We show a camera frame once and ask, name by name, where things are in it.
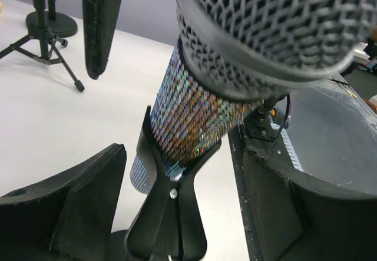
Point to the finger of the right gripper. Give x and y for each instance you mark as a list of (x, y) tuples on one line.
[(99, 19)]

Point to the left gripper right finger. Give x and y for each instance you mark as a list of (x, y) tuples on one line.
[(300, 217)]

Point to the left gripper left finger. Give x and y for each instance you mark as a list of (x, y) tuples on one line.
[(68, 216)]

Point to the black round-base mic stand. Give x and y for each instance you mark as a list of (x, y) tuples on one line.
[(58, 23)]

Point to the black tripod stand with shockmount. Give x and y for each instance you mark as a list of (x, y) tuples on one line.
[(50, 55)]

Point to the grey microphone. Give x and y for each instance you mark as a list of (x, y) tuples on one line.
[(233, 55)]

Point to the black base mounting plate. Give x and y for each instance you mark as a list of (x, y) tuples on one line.
[(237, 147)]

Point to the white slotted cable duct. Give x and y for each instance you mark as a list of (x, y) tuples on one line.
[(291, 151)]

